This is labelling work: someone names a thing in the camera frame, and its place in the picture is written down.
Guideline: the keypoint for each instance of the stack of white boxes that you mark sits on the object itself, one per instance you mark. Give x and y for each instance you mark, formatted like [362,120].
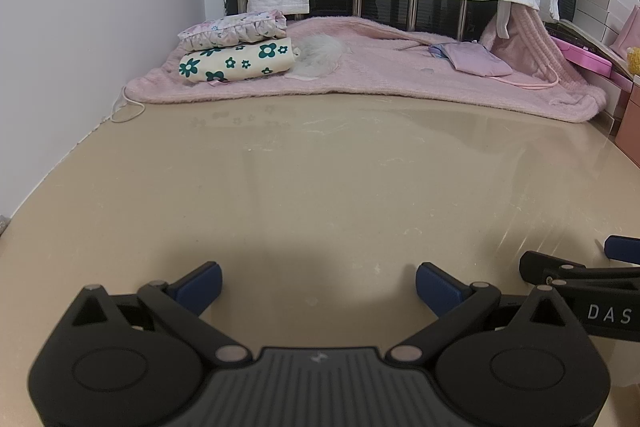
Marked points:
[602,7]

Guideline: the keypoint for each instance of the thin dark notebook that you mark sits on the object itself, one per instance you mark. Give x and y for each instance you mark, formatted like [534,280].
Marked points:
[585,38]

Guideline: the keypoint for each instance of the pink fleece blanket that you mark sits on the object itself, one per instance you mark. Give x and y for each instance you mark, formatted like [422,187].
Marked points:
[380,77]

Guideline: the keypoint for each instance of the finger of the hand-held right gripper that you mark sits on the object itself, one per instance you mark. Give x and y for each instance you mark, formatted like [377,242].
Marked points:
[540,267]
[622,249]

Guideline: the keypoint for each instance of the pink flat box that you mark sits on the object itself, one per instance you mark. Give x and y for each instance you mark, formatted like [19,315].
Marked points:
[582,57]

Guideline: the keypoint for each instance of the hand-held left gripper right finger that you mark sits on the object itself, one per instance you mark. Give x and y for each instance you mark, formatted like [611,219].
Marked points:
[435,289]

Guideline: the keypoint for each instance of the grey fluffy pompom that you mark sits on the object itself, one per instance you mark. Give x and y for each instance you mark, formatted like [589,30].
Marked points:
[320,54]

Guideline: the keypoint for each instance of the folded green flower cloth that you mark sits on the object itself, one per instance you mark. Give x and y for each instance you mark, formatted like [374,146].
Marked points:
[235,62]

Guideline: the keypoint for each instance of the pink cushion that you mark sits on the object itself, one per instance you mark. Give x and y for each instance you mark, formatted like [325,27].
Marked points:
[632,32]

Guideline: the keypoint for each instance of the yellow white plush toy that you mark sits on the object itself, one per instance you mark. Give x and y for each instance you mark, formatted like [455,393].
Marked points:
[635,59]

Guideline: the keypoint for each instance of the salmon storage box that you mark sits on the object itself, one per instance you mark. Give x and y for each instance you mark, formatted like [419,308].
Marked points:
[631,122]

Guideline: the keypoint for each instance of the pink floral dress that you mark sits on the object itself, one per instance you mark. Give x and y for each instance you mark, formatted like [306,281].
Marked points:
[230,29]

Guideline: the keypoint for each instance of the pink striped cloth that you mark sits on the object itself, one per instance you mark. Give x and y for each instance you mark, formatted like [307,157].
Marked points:
[525,42]

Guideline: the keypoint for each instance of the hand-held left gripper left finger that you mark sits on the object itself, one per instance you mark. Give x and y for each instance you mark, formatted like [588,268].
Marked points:
[200,288]

